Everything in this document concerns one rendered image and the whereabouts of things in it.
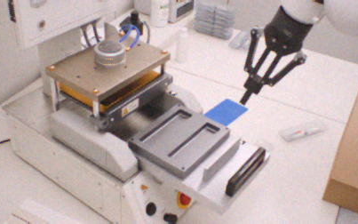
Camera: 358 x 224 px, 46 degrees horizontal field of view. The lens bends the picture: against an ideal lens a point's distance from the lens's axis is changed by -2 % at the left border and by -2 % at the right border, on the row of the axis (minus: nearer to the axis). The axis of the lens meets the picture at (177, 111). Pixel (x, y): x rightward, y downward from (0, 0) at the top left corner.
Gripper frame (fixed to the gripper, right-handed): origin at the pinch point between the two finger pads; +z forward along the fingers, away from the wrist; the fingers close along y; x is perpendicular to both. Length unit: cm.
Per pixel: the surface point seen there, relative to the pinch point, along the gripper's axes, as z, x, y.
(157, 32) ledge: 49, 80, -49
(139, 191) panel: 30.4, -15.9, -9.3
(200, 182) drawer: 18.5, -14.1, 1.6
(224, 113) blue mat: 41, 43, -4
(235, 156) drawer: 16.8, -2.1, 5.6
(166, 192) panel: 33.9, -8.5, -4.1
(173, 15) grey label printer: 44, 91, -48
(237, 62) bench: 42, 81, -11
